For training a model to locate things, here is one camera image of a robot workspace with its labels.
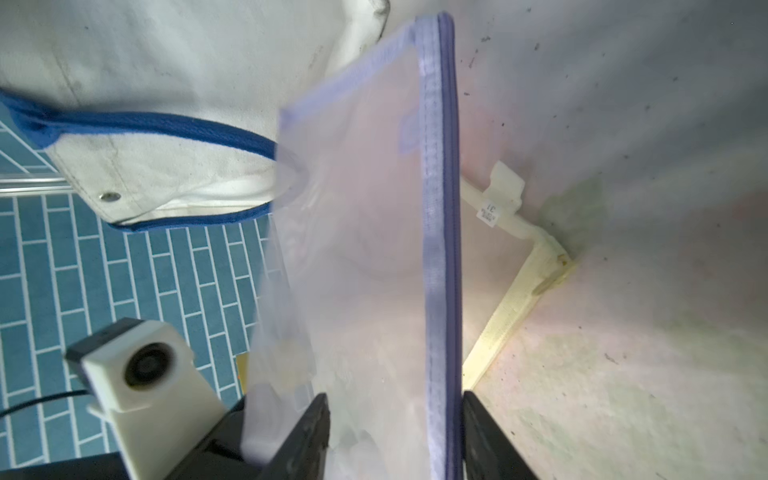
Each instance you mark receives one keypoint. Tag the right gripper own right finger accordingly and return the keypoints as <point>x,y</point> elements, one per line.
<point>487,452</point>

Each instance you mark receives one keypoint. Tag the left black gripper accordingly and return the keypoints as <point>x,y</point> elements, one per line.
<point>217,456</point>

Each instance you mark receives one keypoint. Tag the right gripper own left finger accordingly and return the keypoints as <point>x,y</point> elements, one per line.
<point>303,454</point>

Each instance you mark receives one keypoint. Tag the yellow trimmed mesh pouch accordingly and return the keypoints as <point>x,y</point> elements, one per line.
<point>508,263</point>

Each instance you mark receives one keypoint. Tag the white canvas tote bag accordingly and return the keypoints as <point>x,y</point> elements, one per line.
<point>163,114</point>

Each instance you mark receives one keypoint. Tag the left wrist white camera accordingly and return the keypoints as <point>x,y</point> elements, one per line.
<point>145,385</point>

